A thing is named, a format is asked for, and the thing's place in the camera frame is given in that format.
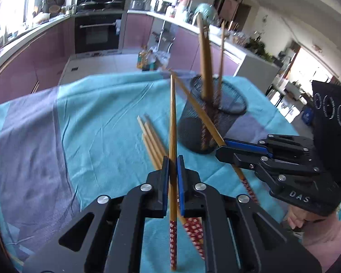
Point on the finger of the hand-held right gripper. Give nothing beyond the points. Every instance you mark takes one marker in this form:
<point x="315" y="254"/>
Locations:
<point x="227" y="154"/>
<point x="244" y="146"/>

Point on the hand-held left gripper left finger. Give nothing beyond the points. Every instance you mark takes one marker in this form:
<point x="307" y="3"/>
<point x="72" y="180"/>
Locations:
<point x="166" y="176"/>

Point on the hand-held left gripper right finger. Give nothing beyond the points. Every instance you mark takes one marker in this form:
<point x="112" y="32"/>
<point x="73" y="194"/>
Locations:
<point x="181" y="179"/>

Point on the bundle of bamboo chopsticks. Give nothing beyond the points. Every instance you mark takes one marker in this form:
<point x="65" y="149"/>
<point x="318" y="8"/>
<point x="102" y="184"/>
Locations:
<point x="155" y="145"/>

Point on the black mesh holder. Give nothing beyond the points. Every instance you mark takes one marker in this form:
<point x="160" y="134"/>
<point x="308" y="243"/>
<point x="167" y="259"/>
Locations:
<point x="233" y="111"/>

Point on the bamboo chopstick red patterned end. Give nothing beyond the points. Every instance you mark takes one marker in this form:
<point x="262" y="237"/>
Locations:
<point x="200" y="111"/>
<point x="202" y="57"/>
<point x="173" y="136"/>
<point x="210" y="79"/>
<point x="221" y="59"/>

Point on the person's right hand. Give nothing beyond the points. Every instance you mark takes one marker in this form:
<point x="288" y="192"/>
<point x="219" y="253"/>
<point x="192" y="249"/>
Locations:
<point x="297" y="219"/>

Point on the teal and grey tablecloth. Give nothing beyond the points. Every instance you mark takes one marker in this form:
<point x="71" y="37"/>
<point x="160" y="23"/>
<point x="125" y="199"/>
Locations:
<point x="102" y="119"/>

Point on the pink peninsula base cabinet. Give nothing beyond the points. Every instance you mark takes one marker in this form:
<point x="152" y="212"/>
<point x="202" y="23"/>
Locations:
<point x="187" y="45"/>

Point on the yellow oil bottle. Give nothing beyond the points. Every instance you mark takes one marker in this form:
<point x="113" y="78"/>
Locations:
<point x="142" y="59"/>

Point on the pink framed painting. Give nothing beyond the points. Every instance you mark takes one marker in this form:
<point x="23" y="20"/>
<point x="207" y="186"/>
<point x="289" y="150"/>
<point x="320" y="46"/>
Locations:
<point x="230" y="14"/>

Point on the green air fryer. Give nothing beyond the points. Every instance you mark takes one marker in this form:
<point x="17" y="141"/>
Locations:
<point x="206" y="11"/>

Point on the narrow pink base cabinet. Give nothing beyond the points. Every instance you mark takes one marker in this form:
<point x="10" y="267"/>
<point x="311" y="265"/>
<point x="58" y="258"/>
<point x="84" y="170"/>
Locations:
<point x="137" y="31"/>

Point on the pink kettle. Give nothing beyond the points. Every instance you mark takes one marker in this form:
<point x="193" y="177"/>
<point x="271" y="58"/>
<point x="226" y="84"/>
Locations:
<point x="185" y="3"/>

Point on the black built-in oven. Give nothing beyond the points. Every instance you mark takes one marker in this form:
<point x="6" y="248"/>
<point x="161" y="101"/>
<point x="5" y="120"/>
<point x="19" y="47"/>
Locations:
<point x="98" y="32"/>

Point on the long pink base cabinet run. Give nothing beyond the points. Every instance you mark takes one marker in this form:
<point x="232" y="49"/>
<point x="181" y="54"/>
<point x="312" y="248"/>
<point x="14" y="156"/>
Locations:
<point x="31" y="57"/>

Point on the white casserole pot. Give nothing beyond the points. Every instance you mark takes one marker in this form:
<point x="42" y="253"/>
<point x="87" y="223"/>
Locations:
<point x="42" y="18"/>

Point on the hanging pans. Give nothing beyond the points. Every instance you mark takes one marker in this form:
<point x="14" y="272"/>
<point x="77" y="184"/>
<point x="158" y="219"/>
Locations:
<point x="55" y="4"/>

